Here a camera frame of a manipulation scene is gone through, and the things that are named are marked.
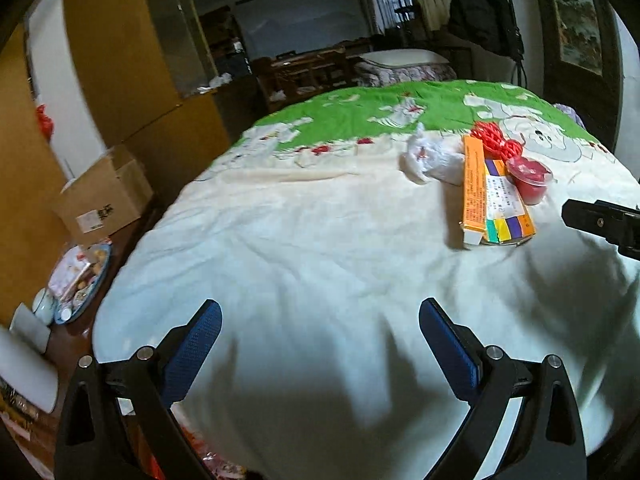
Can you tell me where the purple bedsheet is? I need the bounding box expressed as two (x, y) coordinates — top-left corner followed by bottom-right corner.
(553, 103), (586, 129)

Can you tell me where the blue plate with snacks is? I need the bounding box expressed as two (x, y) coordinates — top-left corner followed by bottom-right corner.
(47, 242), (112, 325)

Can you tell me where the brown cardboard box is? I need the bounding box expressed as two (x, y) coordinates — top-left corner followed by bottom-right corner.
(53, 144), (154, 246)

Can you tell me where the orange long box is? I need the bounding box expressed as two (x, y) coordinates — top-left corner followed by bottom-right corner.
(460, 136), (536, 246)

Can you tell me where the white plastic bag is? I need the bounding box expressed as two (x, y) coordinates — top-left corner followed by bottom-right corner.
(401, 122), (465, 186)

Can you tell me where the black coat on rack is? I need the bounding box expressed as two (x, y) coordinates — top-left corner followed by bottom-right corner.
(447, 0), (525, 63)

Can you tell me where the small white bowl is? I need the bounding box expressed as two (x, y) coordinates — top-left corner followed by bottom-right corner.
(32, 287), (56, 326)

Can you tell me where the wooden wardrobe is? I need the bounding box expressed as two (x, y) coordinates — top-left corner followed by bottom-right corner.
(63, 0), (254, 204)

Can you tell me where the red foam net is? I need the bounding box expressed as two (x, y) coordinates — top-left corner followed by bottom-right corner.
(470, 122), (523, 162)

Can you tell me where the white pillow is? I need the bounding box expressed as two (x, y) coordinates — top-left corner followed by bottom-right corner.
(360, 49), (449, 68)

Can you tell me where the white thermos jug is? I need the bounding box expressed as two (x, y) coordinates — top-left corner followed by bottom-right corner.
(0, 326), (58, 414)

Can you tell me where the plastic cup with red paper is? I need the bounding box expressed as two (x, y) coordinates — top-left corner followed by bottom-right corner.
(506, 156), (553, 206)

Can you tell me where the red hanging ornament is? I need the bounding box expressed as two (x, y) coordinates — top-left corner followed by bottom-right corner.
(36, 104), (54, 143)

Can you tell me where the folded floral blanket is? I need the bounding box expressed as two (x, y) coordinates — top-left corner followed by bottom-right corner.
(355, 62), (457, 88)

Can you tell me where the framed landscape painting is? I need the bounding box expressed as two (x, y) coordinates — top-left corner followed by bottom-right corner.
(538, 0), (622, 150)

